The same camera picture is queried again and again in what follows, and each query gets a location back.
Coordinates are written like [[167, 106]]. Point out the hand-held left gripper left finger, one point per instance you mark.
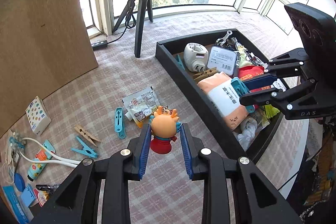
[[143, 153]]

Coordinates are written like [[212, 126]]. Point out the black tripod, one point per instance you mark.
[[143, 16]]

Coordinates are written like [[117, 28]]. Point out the green hand cream tube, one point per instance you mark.
[[39, 161]]

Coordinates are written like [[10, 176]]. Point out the black pen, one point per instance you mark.
[[48, 187]]

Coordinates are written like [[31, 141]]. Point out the black rectangular tray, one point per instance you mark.
[[181, 79]]

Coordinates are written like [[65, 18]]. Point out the blue phone stand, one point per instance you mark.
[[29, 195]]

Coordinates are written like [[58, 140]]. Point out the silver metal squeezer tool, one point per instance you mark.
[[224, 39]]

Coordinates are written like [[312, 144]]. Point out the crumpled white plastic bag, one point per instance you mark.
[[245, 132]]

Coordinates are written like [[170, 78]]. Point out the red creamer sachet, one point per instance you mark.
[[43, 197]]

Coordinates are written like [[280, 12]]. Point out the blue foil packet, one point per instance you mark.
[[15, 205]]

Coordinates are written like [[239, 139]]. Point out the orange white tissue pack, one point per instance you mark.
[[225, 100]]

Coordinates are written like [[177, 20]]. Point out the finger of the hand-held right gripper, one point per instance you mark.
[[260, 82], [262, 99]]

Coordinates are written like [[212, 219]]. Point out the colourful dotted small box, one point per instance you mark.
[[38, 115]]

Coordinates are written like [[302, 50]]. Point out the green microfibre cloth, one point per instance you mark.
[[245, 58]]

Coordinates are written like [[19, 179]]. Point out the light wooden board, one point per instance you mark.
[[39, 29]]

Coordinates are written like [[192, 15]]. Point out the white orange sauce sachet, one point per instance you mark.
[[141, 103]]

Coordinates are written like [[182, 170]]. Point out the white plug-in device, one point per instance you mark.
[[194, 56]]

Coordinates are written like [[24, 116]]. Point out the white rounded box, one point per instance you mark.
[[221, 60]]

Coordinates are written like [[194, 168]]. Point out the blue round case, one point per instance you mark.
[[19, 182]]

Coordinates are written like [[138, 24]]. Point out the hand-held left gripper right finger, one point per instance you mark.
[[185, 153]]

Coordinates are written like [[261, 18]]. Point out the wooden clothespin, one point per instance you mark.
[[206, 73], [88, 136]]

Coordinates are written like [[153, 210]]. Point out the yellow-green shuttlecock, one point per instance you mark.
[[271, 111]]

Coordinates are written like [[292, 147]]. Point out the blue plastic clothespin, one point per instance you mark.
[[179, 62], [239, 86], [85, 149]]

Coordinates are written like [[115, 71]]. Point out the red fabric pouch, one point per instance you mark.
[[249, 73]]

